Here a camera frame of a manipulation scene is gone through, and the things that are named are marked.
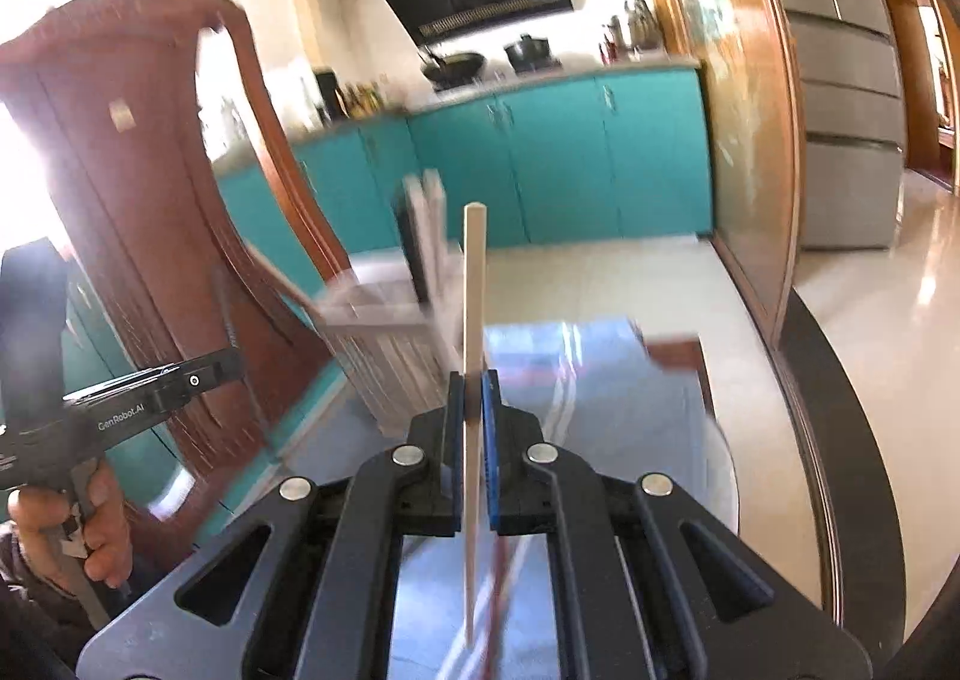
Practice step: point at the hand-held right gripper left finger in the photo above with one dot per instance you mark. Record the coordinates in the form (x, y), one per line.
(454, 425)

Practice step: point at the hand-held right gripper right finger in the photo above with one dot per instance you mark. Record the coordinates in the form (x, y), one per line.
(491, 425)

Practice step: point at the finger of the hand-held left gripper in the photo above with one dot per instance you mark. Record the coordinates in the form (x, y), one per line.
(206, 374)

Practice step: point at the white slatted utensil holder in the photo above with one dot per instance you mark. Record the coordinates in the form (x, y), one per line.
(382, 350)

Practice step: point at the person's left hand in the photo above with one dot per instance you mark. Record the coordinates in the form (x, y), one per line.
(105, 537)

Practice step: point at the round glass turntable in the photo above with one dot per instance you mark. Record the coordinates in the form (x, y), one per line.
(600, 440)

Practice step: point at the red chopstick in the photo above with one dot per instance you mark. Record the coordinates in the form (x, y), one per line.
(501, 597)

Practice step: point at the dark chopstick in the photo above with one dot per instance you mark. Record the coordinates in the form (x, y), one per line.
(411, 252)

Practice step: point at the dark red wooden chair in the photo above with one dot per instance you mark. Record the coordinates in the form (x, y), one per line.
(150, 200)

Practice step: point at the teal lower kitchen cabinets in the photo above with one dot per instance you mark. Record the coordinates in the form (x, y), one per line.
(562, 155)
(352, 177)

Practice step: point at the white kitchen appliance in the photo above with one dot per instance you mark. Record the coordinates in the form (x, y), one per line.
(300, 106)

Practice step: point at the black countertop appliance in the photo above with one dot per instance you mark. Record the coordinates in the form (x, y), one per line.
(328, 96)

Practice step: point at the cluster of condiment bottles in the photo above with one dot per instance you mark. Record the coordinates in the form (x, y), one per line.
(361, 101)

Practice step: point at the black gas stove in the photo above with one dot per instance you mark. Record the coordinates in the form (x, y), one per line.
(480, 84)

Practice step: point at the black wok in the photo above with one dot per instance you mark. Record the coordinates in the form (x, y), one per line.
(454, 68)

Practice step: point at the black cooking pot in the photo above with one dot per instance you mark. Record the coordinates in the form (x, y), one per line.
(529, 55)

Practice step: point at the red canister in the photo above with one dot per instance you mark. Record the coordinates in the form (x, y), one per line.
(609, 48)

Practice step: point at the wooden framed glass door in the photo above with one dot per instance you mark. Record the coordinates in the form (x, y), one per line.
(750, 125)

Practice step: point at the grey refrigerator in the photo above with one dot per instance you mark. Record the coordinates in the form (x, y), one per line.
(847, 87)

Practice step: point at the wooden door frame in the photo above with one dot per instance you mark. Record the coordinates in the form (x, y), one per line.
(896, 87)

